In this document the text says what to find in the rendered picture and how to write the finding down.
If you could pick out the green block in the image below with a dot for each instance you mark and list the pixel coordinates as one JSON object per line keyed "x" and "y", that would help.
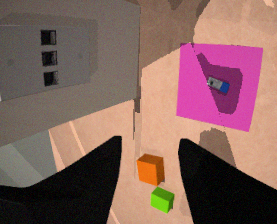
{"x": 162, "y": 199}

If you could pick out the brown block with orange top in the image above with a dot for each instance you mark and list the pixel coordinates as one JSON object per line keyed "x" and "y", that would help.
{"x": 150, "y": 169}

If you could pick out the dark grey panel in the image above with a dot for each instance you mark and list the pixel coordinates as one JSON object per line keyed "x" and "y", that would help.
{"x": 64, "y": 59}

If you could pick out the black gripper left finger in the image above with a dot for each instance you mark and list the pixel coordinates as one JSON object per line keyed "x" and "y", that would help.
{"x": 79, "y": 194}

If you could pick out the magenta square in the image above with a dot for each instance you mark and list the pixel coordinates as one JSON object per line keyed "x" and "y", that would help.
{"x": 233, "y": 64}

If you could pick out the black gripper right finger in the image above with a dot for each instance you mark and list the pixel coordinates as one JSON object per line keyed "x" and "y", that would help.
{"x": 219, "y": 193}

